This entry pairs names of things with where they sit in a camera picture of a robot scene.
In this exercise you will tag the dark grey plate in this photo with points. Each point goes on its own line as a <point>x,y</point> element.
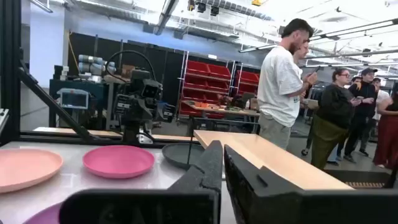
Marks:
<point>177,154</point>

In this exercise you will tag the wooden workbench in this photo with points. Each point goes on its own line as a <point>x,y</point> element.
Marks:
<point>217,113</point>

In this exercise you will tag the purple plate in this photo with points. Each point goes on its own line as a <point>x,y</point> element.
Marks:
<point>46,216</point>

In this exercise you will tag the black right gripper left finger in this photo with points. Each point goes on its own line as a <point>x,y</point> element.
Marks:
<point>186,205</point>

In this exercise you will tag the dark teal cabinet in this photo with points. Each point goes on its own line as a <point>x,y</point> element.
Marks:
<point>93,93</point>

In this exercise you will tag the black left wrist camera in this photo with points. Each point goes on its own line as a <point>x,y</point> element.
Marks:
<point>150,88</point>

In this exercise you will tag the magenta pink plate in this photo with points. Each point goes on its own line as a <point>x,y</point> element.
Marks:
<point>118,160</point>

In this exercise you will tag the grey ceiling duct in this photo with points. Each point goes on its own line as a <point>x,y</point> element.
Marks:
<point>164,15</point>

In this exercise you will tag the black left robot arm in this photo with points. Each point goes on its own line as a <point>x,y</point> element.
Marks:
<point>132,132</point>

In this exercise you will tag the wooden shelf with black legs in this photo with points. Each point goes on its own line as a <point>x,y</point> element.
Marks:
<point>267,158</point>

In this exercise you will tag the red bin rack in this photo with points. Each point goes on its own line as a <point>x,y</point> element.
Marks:
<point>205,84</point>
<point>247,82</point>

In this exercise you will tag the black aluminium table frame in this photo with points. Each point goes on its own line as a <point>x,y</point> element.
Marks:
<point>9,77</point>

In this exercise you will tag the person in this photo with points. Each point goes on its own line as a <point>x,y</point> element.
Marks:
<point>302,51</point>
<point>380,99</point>
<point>278,90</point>
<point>362,109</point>
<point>388,130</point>
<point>332,121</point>

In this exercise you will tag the peach pink plate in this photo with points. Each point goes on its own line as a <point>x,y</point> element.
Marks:
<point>25,168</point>

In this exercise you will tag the small grey monitor device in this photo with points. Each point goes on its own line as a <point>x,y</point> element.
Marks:
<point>74,99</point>

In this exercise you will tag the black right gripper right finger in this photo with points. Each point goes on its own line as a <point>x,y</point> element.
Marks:
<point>273,202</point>

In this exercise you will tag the wooden base board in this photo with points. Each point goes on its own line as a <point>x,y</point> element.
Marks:
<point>102,133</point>

